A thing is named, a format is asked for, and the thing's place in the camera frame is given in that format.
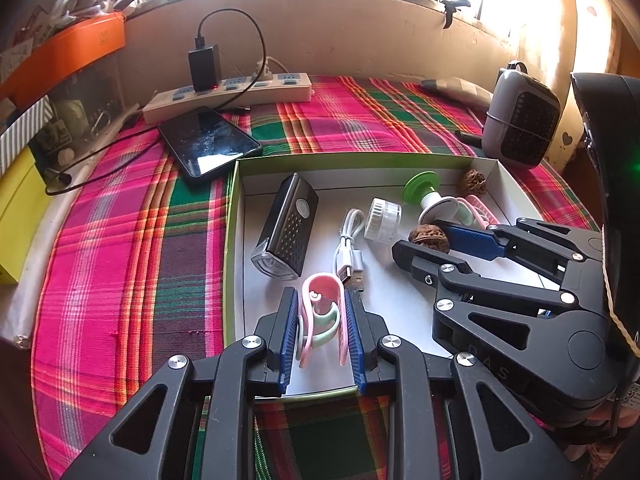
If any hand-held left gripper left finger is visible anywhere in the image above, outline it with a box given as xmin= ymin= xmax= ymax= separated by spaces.
xmin=60 ymin=287 xmax=301 ymax=480

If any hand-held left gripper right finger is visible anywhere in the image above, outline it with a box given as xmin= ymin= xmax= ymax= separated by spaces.
xmin=342 ymin=290 xmax=566 ymax=480

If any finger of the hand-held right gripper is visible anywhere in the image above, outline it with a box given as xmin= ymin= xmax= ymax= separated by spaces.
xmin=392 ymin=240 xmax=576 ymax=313
xmin=437 ymin=217 xmax=603 ymax=291

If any brown walnut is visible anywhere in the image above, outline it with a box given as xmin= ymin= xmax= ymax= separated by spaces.
xmin=407 ymin=225 xmax=449 ymax=250
xmin=459 ymin=169 xmax=487 ymax=196

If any pink plastic clip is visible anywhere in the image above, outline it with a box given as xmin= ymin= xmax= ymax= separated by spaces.
xmin=297 ymin=272 xmax=351 ymax=368
xmin=452 ymin=196 xmax=498 ymax=228

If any white and green cardboard box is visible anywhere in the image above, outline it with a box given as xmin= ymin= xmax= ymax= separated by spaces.
xmin=222 ymin=155 xmax=603 ymax=403

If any small clear round jar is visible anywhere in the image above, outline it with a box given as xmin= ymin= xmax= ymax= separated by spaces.
xmin=364 ymin=198 xmax=404 ymax=243

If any white usb cable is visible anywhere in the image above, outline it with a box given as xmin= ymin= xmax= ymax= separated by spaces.
xmin=332 ymin=208 xmax=368 ymax=293

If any person's right hand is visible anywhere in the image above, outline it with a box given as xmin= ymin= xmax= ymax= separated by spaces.
xmin=555 ymin=402 xmax=640 ymax=480

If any green and white spool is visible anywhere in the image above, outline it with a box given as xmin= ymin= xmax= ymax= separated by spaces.
xmin=403 ymin=172 xmax=463 ymax=226

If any black bike light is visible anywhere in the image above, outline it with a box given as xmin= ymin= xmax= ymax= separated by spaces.
xmin=251 ymin=172 xmax=319 ymax=278

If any small grey heater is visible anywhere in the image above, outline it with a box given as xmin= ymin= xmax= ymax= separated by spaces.
xmin=481 ymin=61 xmax=562 ymax=169

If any grey pouch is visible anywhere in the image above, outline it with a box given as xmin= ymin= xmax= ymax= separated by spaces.
xmin=420 ymin=76 xmax=493 ymax=107

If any plaid blanket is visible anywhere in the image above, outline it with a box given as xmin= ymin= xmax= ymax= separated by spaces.
xmin=30 ymin=75 xmax=601 ymax=480

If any black smartphone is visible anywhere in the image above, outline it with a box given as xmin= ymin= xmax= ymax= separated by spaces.
xmin=158 ymin=106 xmax=263 ymax=181

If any white power strip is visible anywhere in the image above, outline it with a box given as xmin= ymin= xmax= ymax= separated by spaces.
xmin=143 ymin=73 xmax=313 ymax=124

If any heart print curtain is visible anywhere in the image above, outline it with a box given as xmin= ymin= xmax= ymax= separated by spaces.
xmin=545 ymin=0 xmax=640 ymax=161

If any white plug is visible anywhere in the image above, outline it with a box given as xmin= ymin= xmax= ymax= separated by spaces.
xmin=255 ymin=56 xmax=288 ymax=81

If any black charger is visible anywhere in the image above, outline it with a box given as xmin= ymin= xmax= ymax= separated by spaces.
xmin=187 ymin=44 xmax=222 ymax=93

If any yellow box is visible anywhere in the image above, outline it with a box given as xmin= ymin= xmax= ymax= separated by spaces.
xmin=0 ymin=157 xmax=56 ymax=286

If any clear tank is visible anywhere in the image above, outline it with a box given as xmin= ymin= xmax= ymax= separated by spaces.
xmin=50 ymin=52 xmax=126 ymax=156

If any striped grey box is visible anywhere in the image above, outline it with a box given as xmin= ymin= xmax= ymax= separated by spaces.
xmin=0 ymin=96 xmax=55 ymax=173

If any orange box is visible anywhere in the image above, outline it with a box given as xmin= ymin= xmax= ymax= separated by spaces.
xmin=0 ymin=11 xmax=127 ymax=106

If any black strap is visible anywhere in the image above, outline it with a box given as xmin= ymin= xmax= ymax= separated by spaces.
xmin=440 ymin=0 xmax=472 ymax=30

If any thin black cable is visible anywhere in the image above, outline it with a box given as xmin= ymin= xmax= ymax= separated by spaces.
xmin=45 ymin=115 xmax=166 ymax=196

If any black charger cable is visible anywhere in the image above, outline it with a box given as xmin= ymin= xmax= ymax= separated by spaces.
xmin=195 ymin=8 xmax=266 ymax=116

